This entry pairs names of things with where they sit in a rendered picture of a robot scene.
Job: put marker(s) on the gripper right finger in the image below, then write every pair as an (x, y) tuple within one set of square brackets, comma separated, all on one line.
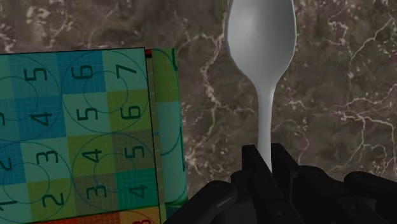
[(310, 192)]

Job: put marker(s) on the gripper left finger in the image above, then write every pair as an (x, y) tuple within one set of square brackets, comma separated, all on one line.
[(254, 183)]

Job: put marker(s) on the grey spoon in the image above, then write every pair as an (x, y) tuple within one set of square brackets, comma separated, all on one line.
[(262, 46)]

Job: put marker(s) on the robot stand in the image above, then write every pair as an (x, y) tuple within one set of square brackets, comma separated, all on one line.
[(86, 133)]

